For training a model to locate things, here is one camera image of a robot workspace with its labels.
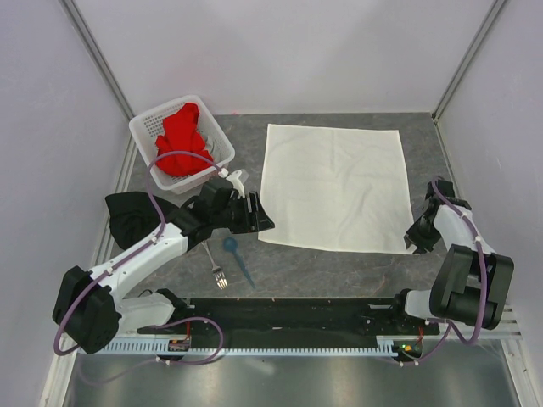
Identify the blue plastic spoon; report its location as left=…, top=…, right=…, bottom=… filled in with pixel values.
left=222, top=237, right=256, bottom=289

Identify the slotted cable duct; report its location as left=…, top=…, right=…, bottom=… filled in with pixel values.
left=96, top=337, right=400, bottom=357

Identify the purple cable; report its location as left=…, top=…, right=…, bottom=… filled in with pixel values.
left=381, top=177, right=493, bottom=370
left=53, top=151, right=228, bottom=387

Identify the black cloth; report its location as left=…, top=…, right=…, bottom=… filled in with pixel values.
left=105, top=192, right=160, bottom=250

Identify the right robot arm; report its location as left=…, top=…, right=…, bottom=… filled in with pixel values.
left=388, top=177, right=514, bottom=334

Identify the red cloth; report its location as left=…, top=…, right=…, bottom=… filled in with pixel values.
left=155, top=103, right=213, bottom=177

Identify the grey cloth in basket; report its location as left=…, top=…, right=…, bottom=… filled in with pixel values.
left=201, top=132, right=216, bottom=155

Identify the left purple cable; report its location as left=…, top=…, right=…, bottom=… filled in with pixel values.
left=53, top=151, right=228, bottom=387

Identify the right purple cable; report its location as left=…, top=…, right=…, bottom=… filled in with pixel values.
left=381, top=177, right=493, bottom=370

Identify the white plastic basket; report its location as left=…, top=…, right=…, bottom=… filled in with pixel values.
left=129, top=95, right=235, bottom=194

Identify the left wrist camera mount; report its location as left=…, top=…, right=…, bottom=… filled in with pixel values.
left=218, top=168, right=249, bottom=198

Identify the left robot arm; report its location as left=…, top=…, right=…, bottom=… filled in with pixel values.
left=53, top=178, right=275, bottom=354

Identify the white cloth napkin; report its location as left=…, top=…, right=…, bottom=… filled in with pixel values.
left=258, top=124, right=413, bottom=254

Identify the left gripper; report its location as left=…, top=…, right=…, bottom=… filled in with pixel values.
left=211, top=191, right=274, bottom=234

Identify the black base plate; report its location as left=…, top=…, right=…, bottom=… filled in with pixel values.
left=169, top=298, right=439, bottom=350

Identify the silver metal fork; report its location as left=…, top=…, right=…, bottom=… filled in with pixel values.
left=202, top=241, right=228, bottom=290

